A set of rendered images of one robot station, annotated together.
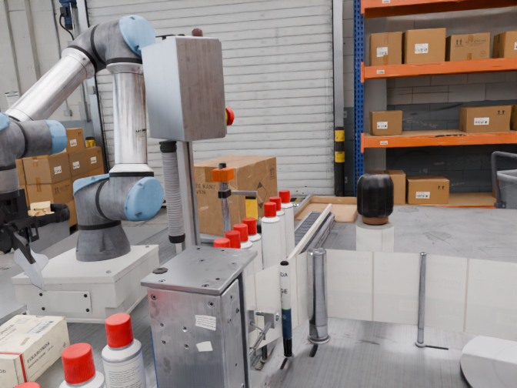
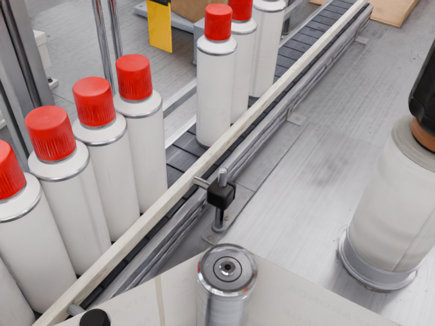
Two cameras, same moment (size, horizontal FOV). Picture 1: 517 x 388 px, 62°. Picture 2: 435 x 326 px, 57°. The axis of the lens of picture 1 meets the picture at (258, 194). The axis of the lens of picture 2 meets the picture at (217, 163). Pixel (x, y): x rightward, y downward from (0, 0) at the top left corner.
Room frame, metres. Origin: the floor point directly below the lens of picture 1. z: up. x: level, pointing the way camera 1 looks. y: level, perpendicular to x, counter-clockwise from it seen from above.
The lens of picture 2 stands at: (0.65, -0.12, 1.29)
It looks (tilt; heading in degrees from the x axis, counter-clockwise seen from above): 44 degrees down; 10
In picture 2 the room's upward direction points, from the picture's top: 4 degrees clockwise
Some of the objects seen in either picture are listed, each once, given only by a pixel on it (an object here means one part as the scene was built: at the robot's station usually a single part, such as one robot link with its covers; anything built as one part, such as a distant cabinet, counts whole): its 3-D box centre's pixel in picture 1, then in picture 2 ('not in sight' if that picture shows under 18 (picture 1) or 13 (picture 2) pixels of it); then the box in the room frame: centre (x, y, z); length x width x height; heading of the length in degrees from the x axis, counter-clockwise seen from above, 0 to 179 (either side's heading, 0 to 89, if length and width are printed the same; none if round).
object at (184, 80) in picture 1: (184, 91); not in sight; (0.91, 0.14, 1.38); 0.17 x 0.10 x 0.19; 35
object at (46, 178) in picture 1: (46, 181); not in sight; (4.77, 2.37, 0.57); 1.20 x 0.85 x 1.14; 172
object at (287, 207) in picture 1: (285, 223); (263, 38); (1.26, -0.08, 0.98); 0.05 x 0.05 x 0.20
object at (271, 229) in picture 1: (271, 239); (215, 81); (1.11, -0.03, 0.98); 0.05 x 0.05 x 0.20
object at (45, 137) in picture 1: (31, 138); not in sight; (0.94, 0.48, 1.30); 0.11 x 0.11 x 0.08; 62
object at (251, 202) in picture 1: (251, 208); (159, 22); (1.03, 0.02, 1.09); 0.03 x 0.01 x 0.06; 70
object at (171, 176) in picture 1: (172, 192); not in sight; (0.86, 0.17, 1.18); 0.04 x 0.04 x 0.21
